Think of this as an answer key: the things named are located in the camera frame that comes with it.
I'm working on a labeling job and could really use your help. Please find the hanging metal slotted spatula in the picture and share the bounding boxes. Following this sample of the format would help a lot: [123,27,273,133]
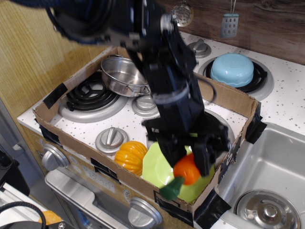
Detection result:
[220,0,239,39]

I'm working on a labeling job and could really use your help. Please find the silver left oven knob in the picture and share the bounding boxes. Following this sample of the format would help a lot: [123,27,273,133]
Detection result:
[41,144,70,171]

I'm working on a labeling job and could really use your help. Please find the small steel pot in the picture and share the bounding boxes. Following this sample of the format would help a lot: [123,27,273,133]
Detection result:
[101,55,150,97]

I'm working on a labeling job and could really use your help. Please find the silver front stovetop knob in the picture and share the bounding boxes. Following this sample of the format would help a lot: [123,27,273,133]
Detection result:
[95,127,129,156]

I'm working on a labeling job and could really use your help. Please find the light blue plastic bowl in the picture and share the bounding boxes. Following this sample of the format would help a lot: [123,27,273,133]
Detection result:
[210,53,254,88]

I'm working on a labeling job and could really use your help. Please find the black braided cable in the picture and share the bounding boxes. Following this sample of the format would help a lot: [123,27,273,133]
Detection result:
[0,201,46,229]

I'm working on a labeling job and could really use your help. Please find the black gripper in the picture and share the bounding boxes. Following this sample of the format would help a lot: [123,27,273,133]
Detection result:
[142,73,231,177]

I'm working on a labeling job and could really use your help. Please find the light green plastic plate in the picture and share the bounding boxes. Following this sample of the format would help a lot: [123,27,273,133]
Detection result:
[142,142,215,203]

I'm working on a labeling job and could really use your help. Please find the orange object bottom left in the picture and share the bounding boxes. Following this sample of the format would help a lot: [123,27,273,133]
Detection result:
[42,210,62,225]

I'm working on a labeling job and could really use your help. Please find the back right stove burner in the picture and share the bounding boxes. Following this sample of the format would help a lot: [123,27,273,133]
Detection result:
[198,58,274,101]

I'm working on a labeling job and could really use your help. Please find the front left stove burner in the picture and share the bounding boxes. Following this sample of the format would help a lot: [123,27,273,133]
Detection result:
[59,70,127,123]

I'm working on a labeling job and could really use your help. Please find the silver stovetop knob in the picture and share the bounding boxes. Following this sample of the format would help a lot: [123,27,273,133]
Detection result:
[132,95,159,117]
[187,39,212,58]
[95,127,129,156]

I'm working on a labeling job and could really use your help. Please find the hanging metal strainer spoon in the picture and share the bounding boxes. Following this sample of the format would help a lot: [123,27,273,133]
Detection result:
[171,0,193,27]

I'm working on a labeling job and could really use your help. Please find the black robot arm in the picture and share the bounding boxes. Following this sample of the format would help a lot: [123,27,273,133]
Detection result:
[18,0,230,177]

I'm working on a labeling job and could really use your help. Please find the silver oven door handle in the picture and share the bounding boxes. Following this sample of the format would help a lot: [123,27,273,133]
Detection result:
[45,170,126,229]

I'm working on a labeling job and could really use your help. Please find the steel sink basin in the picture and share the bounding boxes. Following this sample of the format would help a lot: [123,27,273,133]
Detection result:
[194,122,305,229]

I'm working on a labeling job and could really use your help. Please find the steel pot lid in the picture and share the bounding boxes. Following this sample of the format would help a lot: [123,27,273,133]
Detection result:
[234,189,302,229]

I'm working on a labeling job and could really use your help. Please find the silver middle stovetop knob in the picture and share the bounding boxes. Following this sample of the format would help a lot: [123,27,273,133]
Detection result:
[132,95,159,117]

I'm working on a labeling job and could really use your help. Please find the orange toy carrot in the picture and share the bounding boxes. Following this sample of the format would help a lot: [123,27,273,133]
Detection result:
[160,153,201,200]

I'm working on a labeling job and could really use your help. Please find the silver oven knob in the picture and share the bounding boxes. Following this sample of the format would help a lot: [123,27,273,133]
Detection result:
[41,144,70,171]
[128,197,163,229]

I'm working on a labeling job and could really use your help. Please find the silver back stovetop knob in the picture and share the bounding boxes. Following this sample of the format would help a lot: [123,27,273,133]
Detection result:
[187,39,212,58]

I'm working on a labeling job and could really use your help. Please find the orange toy pumpkin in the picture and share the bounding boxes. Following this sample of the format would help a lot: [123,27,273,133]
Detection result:
[114,141,148,176]

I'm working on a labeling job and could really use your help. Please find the silver right oven knob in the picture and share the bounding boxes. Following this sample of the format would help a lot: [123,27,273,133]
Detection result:
[128,197,163,229]

